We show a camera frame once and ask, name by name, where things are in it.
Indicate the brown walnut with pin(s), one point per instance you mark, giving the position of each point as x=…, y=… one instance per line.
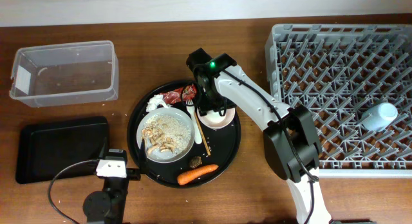
x=195, y=162

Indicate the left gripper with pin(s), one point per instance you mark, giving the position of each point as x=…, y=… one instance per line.
x=132, y=175

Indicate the round black tray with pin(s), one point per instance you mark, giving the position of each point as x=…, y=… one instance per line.
x=223, y=144

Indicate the wooden chopstick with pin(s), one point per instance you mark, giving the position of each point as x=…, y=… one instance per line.
x=202, y=135

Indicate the orange carrot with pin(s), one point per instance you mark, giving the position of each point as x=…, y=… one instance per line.
x=191, y=175

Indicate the red snack wrapper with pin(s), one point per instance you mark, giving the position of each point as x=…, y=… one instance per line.
x=180, y=94

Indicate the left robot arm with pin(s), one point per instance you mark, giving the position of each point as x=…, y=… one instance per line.
x=108, y=204

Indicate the grey plate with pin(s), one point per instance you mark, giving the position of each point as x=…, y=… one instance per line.
x=174, y=112

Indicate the light blue cup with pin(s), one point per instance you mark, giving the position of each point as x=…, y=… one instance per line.
x=379, y=117

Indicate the white plastic fork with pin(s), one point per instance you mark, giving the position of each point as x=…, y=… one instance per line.
x=191, y=109

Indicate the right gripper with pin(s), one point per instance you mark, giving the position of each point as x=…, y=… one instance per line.
x=203, y=104

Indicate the clear plastic bin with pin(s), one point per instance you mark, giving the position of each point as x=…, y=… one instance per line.
x=65, y=74

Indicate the crumpled white tissue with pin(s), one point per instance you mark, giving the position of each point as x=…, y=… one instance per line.
x=155, y=102

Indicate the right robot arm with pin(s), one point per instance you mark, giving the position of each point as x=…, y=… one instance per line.
x=291, y=142

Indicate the pink bowl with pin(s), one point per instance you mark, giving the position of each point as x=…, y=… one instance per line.
x=213, y=120

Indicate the rice and peanut shells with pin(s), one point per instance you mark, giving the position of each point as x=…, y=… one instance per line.
x=165, y=134

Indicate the black rectangular tray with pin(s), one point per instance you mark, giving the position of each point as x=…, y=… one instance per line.
x=46, y=149

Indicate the grey dishwasher rack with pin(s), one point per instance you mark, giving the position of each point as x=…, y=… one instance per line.
x=339, y=71

